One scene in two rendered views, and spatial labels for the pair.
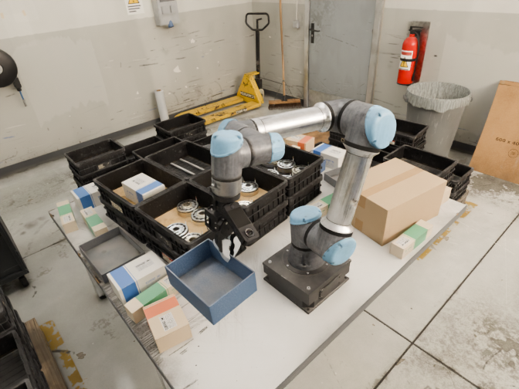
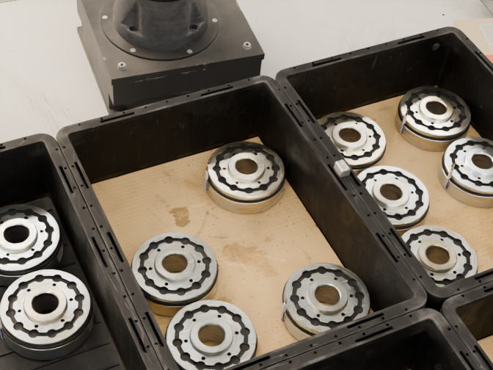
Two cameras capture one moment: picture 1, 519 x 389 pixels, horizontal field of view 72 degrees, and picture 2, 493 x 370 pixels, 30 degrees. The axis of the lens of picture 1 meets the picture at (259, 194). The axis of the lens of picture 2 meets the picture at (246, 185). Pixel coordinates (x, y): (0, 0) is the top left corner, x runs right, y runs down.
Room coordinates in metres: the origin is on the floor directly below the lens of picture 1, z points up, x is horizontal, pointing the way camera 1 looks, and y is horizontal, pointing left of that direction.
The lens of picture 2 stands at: (2.15, 0.29, 1.74)
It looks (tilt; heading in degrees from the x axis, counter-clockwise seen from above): 48 degrees down; 195
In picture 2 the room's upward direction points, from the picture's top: 7 degrees clockwise
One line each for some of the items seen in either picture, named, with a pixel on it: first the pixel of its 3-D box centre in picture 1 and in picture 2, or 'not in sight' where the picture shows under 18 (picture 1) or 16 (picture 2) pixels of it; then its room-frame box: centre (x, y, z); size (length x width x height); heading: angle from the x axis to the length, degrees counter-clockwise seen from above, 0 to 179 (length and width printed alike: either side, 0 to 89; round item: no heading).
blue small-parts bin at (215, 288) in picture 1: (210, 278); not in sight; (0.69, 0.15, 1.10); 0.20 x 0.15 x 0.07; 42
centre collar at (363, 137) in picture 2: not in sight; (349, 136); (1.25, 0.19, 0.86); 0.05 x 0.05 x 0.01
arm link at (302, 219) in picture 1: (306, 225); not in sight; (1.05, -0.17, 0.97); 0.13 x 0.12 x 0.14; 31
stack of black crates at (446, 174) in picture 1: (414, 186); not in sight; (2.18, -1.13, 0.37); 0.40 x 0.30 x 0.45; 40
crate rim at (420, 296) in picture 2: (237, 182); (230, 216); (1.49, 0.10, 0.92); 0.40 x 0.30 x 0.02; 45
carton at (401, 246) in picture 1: (411, 238); not in sight; (1.21, -0.67, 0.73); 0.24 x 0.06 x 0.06; 128
